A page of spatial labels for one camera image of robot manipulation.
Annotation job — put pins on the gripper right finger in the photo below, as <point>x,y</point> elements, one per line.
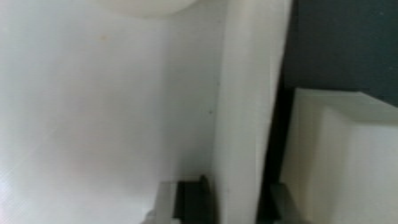
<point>288,213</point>

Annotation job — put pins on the white square tabletop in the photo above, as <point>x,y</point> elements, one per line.
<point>135,107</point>

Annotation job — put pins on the white U-shaped obstacle fence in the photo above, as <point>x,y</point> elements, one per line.
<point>340,167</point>

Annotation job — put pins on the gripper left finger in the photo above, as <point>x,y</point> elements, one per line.
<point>183,204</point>

